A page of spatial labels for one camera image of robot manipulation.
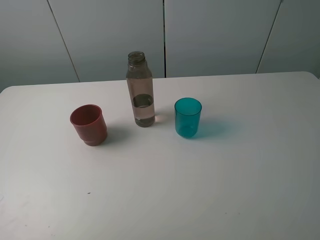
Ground teal transparent cup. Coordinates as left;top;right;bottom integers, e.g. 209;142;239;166
174;97;202;138

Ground clear plastic water bottle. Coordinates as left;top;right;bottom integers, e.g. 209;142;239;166
126;51;155;128

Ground red plastic cup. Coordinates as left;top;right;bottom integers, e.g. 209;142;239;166
70;104;108;147

